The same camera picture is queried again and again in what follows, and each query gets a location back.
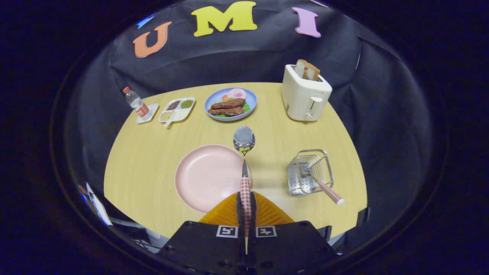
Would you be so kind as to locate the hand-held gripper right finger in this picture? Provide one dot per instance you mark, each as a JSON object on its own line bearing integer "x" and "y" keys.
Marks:
{"x": 286, "y": 248}

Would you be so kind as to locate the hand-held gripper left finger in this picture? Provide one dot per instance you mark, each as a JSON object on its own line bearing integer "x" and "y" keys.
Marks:
{"x": 206, "y": 248}

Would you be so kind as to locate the pink plate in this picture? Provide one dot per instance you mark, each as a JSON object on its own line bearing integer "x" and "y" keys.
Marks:
{"x": 206, "y": 179}

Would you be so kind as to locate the white paper sheet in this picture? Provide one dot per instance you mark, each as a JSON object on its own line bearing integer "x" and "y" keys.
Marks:
{"x": 97, "y": 204}

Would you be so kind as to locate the blue plate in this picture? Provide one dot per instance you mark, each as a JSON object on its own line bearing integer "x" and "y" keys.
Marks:
{"x": 229, "y": 118}

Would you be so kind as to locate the white divided grain tray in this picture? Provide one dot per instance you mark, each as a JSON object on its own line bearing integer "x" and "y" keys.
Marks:
{"x": 183, "y": 114}

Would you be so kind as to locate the brown grilled meat strip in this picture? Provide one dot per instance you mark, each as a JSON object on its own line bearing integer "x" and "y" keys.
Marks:
{"x": 226, "y": 111}
{"x": 228, "y": 103}

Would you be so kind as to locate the white square coaster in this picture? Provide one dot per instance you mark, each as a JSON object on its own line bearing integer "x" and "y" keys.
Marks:
{"x": 151, "y": 114}

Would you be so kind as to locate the green lettuce leaf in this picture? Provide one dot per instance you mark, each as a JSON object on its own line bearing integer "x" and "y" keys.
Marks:
{"x": 246, "y": 107}

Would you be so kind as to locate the white toaster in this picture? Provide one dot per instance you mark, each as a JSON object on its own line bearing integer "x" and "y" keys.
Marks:
{"x": 301, "y": 99}

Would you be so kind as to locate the pink ham slice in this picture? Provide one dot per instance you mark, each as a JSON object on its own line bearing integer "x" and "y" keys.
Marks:
{"x": 237, "y": 93}

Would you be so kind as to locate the clear water bottle red label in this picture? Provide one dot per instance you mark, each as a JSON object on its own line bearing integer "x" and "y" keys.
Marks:
{"x": 136, "y": 103}

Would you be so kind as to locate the toast bread slice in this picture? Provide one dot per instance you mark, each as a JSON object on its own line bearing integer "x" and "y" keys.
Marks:
{"x": 313, "y": 72}
{"x": 300, "y": 68}

